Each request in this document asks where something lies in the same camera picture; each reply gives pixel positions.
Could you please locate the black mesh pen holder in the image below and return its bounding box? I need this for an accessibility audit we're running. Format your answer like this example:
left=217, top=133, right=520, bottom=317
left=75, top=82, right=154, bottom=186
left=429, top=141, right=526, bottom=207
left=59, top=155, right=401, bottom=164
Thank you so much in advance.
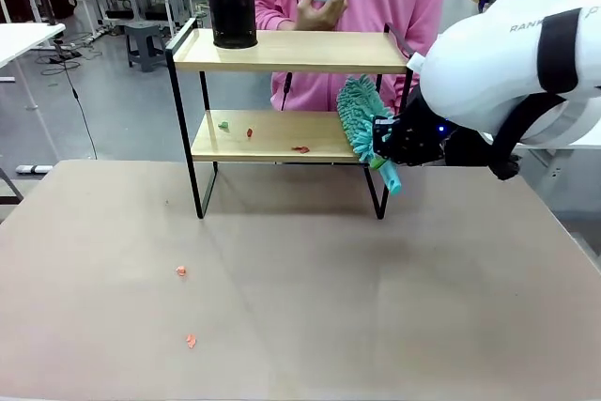
left=206, top=0, right=259, bottom=51

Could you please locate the person's right hand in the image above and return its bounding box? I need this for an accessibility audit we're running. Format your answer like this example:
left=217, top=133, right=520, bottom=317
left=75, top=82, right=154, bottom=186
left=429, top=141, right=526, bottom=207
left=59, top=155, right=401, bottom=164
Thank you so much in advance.
left=294, top=0, right=349, bottom=32

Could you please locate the black right arm strap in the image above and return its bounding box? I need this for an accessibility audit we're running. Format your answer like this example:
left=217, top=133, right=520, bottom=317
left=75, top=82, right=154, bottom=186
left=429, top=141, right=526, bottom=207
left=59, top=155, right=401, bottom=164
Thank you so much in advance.
left=537, top=8, right=584, bottom=95

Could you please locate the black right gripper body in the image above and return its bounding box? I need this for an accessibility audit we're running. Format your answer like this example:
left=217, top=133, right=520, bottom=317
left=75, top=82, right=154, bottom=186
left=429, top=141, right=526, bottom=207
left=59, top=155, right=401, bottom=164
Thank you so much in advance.
left=375, top=99, right=446, bottom=168

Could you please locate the teal chenille duster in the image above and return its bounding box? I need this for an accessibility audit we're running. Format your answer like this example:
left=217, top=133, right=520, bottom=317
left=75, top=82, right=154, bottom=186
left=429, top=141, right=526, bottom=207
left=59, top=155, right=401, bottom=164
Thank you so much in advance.
left=335, top=73, right=404, bottom=198

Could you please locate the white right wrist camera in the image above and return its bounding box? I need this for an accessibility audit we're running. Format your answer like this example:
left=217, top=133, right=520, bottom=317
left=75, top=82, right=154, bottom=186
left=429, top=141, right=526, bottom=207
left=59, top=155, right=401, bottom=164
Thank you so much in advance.
left=405, top=52, right=428, bottom=75

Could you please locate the two-tier wooden metal-frame shelf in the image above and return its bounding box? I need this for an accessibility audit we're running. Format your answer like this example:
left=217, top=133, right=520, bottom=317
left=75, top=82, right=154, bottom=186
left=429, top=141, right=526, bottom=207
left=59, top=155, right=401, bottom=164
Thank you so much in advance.
left=163, top=17, right=415, bottom=222

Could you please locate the grey plastic stool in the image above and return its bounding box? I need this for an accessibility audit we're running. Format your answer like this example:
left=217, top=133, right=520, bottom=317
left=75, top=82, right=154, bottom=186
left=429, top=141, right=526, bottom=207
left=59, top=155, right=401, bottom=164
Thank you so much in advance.
left=123, top=21, right=168, bottom=73

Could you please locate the black right arm cable sleeve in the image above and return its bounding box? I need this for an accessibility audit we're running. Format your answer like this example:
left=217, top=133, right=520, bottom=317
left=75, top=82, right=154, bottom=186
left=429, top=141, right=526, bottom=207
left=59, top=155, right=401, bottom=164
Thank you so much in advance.
left=443, top=93, right=570, bottom=182

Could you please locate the white side table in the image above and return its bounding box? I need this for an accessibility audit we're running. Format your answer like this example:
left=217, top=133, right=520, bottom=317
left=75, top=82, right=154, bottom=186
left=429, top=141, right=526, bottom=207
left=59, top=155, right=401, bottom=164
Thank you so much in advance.
left=0, top=23, right=67, bottom=111

